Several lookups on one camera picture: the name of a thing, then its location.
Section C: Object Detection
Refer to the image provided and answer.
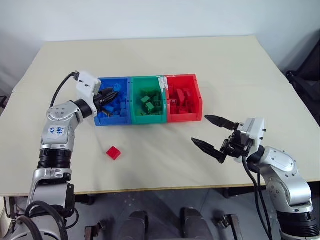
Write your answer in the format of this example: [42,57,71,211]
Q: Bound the blue plastic bin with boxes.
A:
[94,76,132,127]

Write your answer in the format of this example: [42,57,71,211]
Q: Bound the dark rounded shape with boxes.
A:
[179,206,213,240]
[121,210,150,240]

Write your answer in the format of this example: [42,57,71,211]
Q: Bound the dark metal table foot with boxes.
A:
[84,219,109,240]
[214,213,241,240]

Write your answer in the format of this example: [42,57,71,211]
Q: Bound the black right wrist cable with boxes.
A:
[241,153,275,240]

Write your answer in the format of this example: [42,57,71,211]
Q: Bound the green plastic bin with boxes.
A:
[129,75,168,125]

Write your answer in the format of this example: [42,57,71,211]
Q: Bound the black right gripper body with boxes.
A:
[219,129,251,159]

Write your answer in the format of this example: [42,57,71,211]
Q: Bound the red square block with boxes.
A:
[105,145,122,160]

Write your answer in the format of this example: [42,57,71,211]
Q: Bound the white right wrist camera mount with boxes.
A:
[234,117,266,164]

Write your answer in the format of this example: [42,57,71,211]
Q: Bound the red plastic bin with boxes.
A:
[163,73,204,124]

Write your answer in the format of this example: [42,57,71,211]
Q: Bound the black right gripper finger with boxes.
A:
[204,114,243,131]
[190,136,229,165]

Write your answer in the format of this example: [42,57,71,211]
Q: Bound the black bag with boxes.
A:
[285,39,320,126]

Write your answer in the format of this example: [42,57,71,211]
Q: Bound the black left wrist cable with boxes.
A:
[50,71,81,108]

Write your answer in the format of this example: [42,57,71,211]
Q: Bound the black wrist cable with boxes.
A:
[241,153,275,240]
[50,71,81,108]

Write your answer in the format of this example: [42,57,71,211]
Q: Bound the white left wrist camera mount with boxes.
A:
[75,71,102,117]

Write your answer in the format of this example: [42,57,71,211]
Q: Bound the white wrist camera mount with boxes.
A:
[75,71,102,117]
[234,117,266,164]

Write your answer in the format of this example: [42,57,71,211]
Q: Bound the thick black body cable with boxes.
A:
[15,200,80,240]

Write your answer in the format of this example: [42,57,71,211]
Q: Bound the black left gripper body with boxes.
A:
[93,90,108,113]

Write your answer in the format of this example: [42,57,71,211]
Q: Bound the white sticker with blue writing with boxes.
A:
[47,124,67,137]

